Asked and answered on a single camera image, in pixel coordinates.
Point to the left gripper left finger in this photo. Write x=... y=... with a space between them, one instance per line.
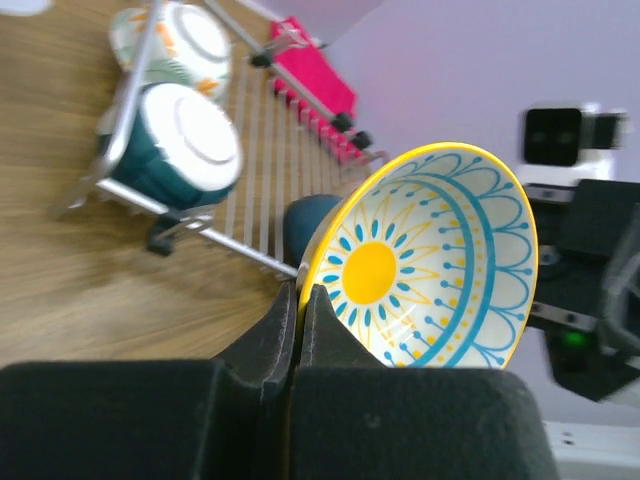
x=218 y=418

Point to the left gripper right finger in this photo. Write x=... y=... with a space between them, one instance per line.
x=352 y=418

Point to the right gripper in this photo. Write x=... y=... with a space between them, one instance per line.
x=587 y=297

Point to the yellow dotted bowl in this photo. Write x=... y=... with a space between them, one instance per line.
x=432 y=261

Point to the white floral bowl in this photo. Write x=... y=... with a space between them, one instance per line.
x=189 y=46

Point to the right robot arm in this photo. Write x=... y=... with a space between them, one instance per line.
x=592 y=439

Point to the blue glazed bowl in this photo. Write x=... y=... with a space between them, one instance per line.
x=301 y=219

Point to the teal white bowl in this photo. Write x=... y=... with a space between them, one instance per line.
x=183 y=149

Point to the pink folded cloth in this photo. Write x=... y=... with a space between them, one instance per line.
x=309 y=66

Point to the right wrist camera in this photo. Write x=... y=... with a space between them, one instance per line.
x=562 y=144

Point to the silver wire dish rack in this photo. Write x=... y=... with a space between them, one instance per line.
x=283 y=160

